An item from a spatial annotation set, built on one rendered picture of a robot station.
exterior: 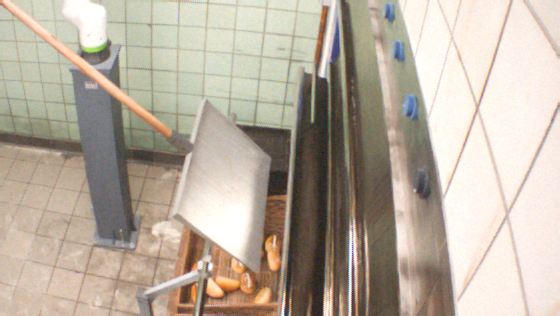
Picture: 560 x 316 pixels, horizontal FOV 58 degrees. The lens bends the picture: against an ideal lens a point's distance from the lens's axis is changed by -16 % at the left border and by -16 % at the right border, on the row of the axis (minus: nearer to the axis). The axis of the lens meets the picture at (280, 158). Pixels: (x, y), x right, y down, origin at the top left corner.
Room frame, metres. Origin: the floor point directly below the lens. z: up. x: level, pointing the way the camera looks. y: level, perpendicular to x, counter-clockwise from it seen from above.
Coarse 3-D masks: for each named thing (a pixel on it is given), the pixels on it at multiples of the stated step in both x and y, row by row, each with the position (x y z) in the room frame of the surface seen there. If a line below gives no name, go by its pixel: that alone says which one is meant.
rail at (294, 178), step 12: (300, 72) 1.67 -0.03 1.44; (300, 84) 1.60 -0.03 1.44; (300, 96) 1.53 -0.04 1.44; (300, 108) 1.47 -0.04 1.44; (300, 120) 1.41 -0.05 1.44; (300, 132) 1.36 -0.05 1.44; (300, 144) 1.30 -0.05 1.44; (288, 216) 1.02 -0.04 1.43; (288, 228) 0.98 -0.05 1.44; (288, 240) 0.94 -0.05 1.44; (288, 252) 0.90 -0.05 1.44; (288, 264) 0.86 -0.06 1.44; (288, 276) 0.82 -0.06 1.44; (288, 288) 0.79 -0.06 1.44; (288, 300) 0.75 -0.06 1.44; (288, 312) 0.72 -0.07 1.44
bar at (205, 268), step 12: (204, 252) 1.06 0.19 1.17; (204, 264) 1.01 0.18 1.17; (192, 276) 1.00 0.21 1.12; (204, 276) 0.97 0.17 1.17; (144, 288) 1.02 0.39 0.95; (156, 288) 1.01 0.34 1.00; (168, 288) 1.00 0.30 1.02; (204, 288) 0.93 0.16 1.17; (144, 300) 0.99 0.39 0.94; (204, 300) 0.89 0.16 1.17; (144, 312) 0.99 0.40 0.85
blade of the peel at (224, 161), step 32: (224, 128) 1.61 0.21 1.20; (192, 160) 1.35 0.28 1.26; (224, 160) 1.46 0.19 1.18; (256, 160) 1.58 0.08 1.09; (192, 192) 1.23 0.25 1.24; (224, 192) 1.33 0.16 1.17; (256, 192) 1.43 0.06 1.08; (192, 224) 1.10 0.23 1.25; (224, 224) 1.20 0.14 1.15; (256, 224) 1.29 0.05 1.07; (256, 256) 1.16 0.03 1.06
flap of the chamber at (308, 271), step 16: (304, 80) 1.66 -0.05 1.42; (320, 80) 1.69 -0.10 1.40; (304, 96) 1.57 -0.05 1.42; (320, 96) 1.59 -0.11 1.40; (304, 112) 1.48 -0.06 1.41; (320, 112) 1.51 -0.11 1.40; (304, 128) 1.40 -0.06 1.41; (320, 128) 1.43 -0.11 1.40; (304, 144) 1.33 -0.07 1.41; (320, 144) 1.35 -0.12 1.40; (304, 160) 1.26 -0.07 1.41; (320, 160) 1.28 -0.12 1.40; (288, 176) 1.20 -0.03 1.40; (304, 176) 1.20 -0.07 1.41; (320, 176) 1.22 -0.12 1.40; (288, 192) 1.13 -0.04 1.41; (304, 192) 1.14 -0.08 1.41; (320, 192) 1.15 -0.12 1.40; (304, 208) 1.08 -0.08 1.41; (320, 208) 1.09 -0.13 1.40; (304, 224) 1.02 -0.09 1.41; (320, 224) 1.04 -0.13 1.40; (304, 240) 0.97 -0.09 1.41; (320, 240) 0.98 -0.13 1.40; (304, 256) 0.91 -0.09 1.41; (320, 256) 0.93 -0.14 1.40; (304, 272) 0.86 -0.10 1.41; (320, 272) 0.87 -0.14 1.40; (304, 288) 0.81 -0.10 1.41; (320, 288) 0.82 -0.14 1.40; (304, 304) 0.76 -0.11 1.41; (320, 304) 0.78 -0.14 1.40
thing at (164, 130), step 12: (0, 0) 1.33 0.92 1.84; (12, 12) 1.33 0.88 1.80; (24, 12) 1.35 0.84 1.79; (36, 24) 1.35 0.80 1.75; (48, 36) 1.34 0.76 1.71; (60, 48) 1.34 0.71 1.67; (72, 60) 1.34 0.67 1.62; (84, 72) 1.34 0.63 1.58; (96, 72) 1.36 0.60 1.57; (108, 84) 1.35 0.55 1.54; (120, 96) 1.35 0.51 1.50; (132, 108) 1.35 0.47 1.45; (144, 120) 1.35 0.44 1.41; (156, 120) 1.36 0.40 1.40; (168, 132) 1.36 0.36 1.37
